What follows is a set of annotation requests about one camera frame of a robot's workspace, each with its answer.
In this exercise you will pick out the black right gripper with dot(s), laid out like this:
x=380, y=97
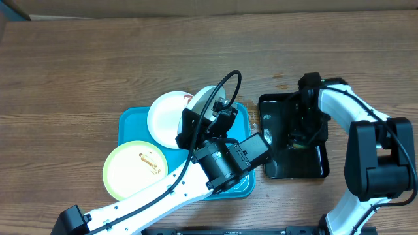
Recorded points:
x=299, y=133

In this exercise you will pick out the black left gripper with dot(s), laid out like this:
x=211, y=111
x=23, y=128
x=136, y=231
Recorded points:
x=188, y=132

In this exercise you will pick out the green yellow sponge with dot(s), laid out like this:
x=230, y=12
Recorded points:
x=298, y=144

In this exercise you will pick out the white plate with sauce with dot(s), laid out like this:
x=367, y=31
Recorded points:
x=197, y=103

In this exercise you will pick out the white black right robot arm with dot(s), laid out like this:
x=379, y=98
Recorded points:
x=380, y=166

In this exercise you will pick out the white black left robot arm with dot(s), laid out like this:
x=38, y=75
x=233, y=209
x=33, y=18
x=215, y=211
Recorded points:
x=184, y=184

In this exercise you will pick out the black water tray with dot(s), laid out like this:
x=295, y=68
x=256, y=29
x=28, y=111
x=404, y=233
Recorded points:
x=287, y=162

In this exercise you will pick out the teal plastic tray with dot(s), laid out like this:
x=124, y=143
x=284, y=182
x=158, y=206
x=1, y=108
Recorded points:
x=133, y=126

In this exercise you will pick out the yellow green plate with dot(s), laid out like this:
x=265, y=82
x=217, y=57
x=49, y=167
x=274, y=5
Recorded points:
x=132, y=167

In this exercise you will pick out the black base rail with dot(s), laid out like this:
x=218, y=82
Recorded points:
x=291, y=230

